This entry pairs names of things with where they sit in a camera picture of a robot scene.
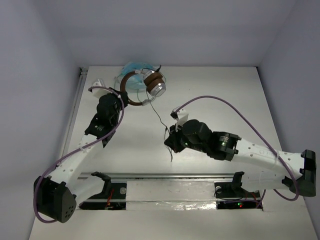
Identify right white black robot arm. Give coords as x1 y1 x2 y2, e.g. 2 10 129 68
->
164 119 317 197

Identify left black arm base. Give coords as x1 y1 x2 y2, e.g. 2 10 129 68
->
79 171 127 211

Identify light blue headphones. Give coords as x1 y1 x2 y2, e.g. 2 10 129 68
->
114 61 161 92

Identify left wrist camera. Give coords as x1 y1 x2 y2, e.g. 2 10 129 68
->
89 78 108 99

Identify purple cable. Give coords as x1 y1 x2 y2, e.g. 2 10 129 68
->
33 86 125 223
178 95 300 202

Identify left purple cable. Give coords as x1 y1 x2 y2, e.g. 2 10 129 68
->
33 86 125 223

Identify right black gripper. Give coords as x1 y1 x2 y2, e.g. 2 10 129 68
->
165 120 207 153

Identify aluminium rail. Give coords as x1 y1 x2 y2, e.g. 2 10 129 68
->
60 67 88 156
77 171 251 182

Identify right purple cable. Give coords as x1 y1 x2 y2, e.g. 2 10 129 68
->
178 95 300 202

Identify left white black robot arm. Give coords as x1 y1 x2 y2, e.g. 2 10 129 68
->
33 86 129 224

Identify aluminium left side rail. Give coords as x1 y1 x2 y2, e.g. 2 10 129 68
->
60 67 88 156

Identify thin black headphone cable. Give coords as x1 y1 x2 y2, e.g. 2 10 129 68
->
143 65 176 163

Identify brown silver headphones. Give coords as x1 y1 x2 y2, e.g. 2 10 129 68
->
120 69 167 106

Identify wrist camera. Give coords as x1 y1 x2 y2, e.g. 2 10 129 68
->
89 78 108 99
170 106 189 132

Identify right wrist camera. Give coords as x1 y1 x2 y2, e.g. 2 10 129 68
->
170 106 189 132

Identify aluminium front rail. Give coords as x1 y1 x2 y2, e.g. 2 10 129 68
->
77 171 251 182

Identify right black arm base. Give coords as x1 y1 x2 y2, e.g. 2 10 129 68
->
214 171 263 210

